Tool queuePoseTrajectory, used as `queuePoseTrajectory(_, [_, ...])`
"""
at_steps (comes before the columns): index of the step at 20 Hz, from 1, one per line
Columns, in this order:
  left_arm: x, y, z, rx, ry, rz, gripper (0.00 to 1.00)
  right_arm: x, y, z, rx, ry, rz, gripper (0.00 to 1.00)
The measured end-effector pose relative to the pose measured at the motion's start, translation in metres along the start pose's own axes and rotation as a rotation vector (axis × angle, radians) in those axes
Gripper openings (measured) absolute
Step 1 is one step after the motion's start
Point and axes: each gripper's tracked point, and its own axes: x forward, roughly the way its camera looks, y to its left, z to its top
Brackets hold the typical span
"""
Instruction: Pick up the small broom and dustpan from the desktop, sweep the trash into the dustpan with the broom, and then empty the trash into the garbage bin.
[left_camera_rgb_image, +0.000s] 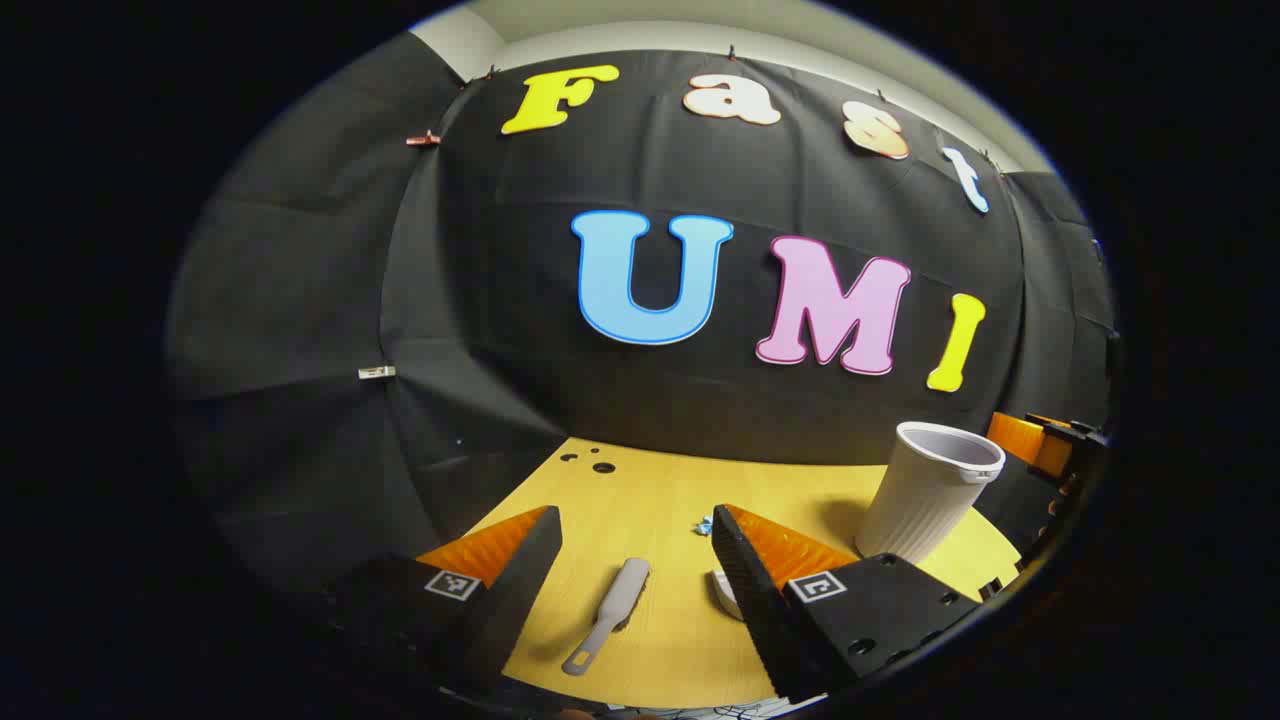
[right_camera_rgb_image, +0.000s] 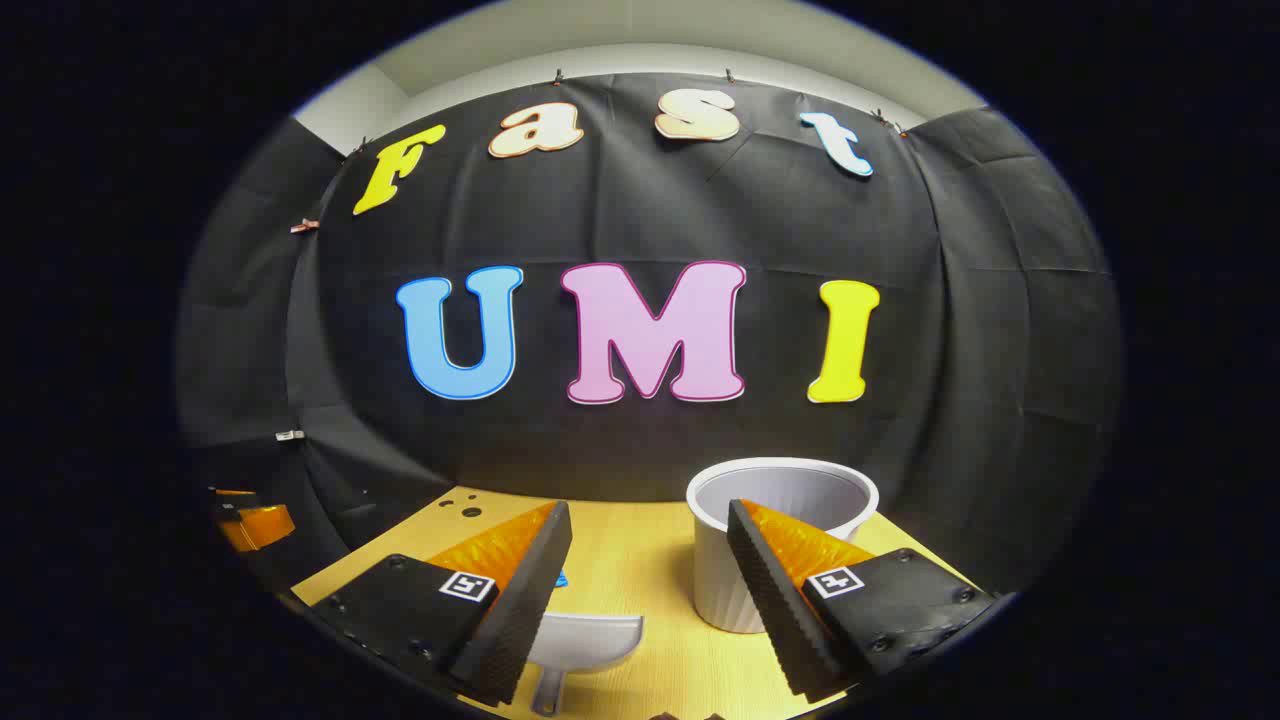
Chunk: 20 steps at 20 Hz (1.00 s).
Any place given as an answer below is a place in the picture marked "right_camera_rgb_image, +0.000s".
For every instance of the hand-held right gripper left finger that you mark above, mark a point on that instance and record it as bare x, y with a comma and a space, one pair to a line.
520, 610

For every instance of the wooden desktop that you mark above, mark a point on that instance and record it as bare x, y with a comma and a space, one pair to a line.
640, 560

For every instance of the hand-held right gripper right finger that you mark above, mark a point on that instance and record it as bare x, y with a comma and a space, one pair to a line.
780, 610

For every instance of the black backdrop cloth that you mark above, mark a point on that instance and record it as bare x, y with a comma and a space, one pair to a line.
640, 200

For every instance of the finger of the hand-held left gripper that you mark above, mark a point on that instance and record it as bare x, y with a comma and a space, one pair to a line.
265, 523

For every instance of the blue paper trash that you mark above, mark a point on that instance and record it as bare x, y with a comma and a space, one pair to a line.
560, 579

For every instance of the grey plastic dustpan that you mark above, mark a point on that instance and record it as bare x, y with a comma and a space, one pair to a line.
590, 640

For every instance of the white ribbed garbage bin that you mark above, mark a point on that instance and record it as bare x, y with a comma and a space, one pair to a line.
720, 580

